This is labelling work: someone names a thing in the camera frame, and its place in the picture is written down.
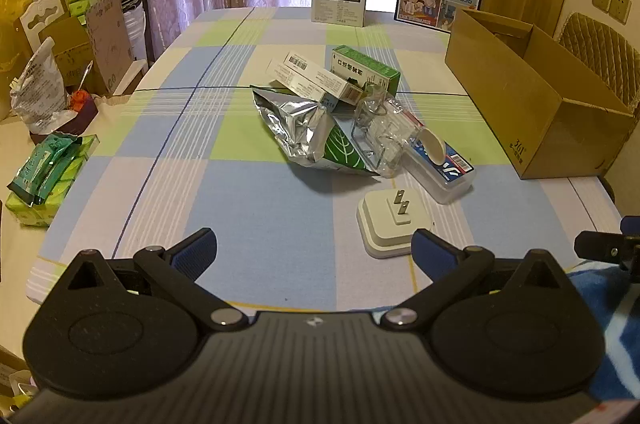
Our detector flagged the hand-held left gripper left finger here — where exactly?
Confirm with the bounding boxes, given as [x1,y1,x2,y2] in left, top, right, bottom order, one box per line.
[65,228,247,333]

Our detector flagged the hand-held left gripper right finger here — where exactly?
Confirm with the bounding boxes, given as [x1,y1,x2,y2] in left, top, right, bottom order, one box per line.
[380,228,572,332]

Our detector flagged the white plug adapter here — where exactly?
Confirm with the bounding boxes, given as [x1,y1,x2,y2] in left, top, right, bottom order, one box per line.
[356,188,427,261]

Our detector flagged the white case blue label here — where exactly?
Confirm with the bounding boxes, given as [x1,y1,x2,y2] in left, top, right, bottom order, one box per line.
[400,136,477,206]

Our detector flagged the clear plastic container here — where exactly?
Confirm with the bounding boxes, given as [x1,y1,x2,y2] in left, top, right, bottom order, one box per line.
[350,83,426,179]

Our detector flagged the silver foil bag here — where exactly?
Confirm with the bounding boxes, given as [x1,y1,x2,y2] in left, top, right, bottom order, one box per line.
[250,86,382,179]

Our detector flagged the cardboard box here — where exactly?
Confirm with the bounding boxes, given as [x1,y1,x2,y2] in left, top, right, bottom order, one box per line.
[444,8,637,181]

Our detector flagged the small white green box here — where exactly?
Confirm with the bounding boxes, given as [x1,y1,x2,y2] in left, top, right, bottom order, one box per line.
[265,58,342,112]

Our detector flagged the green medicine box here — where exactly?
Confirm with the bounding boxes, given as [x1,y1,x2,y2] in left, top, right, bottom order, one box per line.
[330,45,402,97]

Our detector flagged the large white medicine box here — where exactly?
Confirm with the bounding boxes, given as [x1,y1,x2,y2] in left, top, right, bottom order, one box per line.
[284,50,364,103]

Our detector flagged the blue patterned cloth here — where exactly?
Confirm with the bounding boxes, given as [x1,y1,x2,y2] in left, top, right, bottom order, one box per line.
[569,266,640,405]

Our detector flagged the green packets pile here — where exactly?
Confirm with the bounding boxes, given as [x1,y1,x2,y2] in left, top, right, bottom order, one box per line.
[6,135,101,228]

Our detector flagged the teal snack packet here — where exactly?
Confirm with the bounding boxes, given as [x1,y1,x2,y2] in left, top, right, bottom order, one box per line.
[7,133,84,206]

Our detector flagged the dark red bowl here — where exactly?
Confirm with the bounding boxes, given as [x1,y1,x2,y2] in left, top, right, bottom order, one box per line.
[30,89,99,146]

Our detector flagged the quilted brown chair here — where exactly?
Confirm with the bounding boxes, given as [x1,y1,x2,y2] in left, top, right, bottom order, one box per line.
[556,11,640,115]

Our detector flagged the crumpled silver plastic bag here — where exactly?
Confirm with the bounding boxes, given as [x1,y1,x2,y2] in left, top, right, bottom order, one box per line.
[10,38,69,132]

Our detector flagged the brown carton with flap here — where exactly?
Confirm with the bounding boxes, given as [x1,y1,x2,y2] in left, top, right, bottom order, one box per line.
[84,0,151,97]

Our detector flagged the white paper bags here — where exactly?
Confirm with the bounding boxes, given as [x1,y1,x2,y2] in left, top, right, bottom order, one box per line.
[122,0,151,65]

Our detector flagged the plain brown carton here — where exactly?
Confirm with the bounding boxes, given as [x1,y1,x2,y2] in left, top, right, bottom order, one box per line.
[40,16,97,91]

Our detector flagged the white carved chair back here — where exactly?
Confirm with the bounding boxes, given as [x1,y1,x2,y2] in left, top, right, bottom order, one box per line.
[15,0,71,55]

